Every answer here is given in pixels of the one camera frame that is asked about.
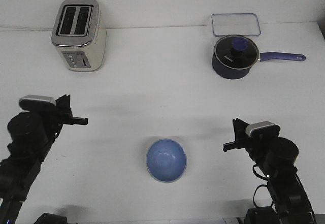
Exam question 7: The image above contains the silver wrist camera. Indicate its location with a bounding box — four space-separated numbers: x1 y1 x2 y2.
245 121 280 139
19 94 56 111

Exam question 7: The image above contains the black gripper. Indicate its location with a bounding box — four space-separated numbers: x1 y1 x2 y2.
222 118 259 158
43 94 88 130

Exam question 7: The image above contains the cream and steel toaster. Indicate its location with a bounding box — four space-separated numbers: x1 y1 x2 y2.
51 0 107 72

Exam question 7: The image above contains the glass pot lid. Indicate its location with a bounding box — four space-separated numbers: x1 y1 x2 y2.
214 35 259 70

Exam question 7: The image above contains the dark blue saucepan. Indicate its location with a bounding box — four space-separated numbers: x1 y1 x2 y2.
211 35 306 80

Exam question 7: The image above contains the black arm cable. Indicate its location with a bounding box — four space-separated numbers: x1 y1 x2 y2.
252 164 277 209

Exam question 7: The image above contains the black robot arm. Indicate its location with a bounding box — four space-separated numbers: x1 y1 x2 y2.
1 94 88 223
223 118 317 223

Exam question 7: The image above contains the blue bowl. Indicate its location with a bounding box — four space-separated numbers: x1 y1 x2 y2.
146 139 187 183

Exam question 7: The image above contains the white toaster power cord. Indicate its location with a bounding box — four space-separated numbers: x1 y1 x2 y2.
0 25 54 30

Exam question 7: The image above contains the clear rectangular container lid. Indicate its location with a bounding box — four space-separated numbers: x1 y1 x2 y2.
211 13 261 37

